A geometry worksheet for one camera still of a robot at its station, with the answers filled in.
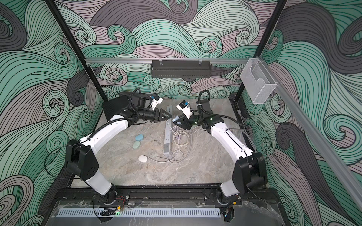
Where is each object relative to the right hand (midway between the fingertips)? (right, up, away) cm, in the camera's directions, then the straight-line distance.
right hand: (175, 120), depth 78 cm
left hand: (-3, +3, -2) cm, 5 cm away
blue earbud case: (-26, -13, +18) cm, 34 cm away
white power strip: (-6, -11, +17) cm, 21 cm away
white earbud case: (-21, -24, +8) cm, 33 cm away
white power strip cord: (-9, -27, +8) cm, 29 cm away
